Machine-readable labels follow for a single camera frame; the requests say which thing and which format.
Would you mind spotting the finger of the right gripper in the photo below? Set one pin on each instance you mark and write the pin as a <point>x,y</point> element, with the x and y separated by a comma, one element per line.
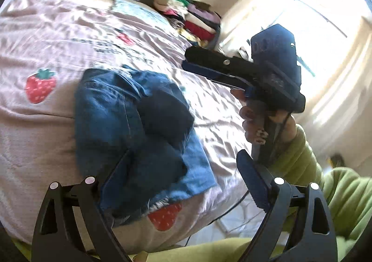
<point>215,76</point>
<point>216,61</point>

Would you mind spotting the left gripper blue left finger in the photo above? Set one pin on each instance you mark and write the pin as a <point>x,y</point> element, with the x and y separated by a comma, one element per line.
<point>113,175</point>

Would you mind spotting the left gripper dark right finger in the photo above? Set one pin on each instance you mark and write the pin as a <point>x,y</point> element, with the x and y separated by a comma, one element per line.
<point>258,180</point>

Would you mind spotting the blue denim pants lace trim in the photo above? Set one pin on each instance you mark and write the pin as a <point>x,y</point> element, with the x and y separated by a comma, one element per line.
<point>147,113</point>

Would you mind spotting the right hand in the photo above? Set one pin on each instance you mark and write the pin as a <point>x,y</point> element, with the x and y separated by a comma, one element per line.
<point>254,132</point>

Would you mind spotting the stack of folded clothes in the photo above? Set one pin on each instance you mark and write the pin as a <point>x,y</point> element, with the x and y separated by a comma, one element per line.
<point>193,20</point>

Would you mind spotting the green fleece right sleeve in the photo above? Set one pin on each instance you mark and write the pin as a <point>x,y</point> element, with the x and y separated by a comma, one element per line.
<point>347,194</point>

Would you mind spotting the light blue towel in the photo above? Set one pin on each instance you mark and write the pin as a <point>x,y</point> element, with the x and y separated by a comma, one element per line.
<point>139,10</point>

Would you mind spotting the lilac strawberry print duvet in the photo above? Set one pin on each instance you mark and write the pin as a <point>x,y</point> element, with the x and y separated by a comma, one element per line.
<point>46,46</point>

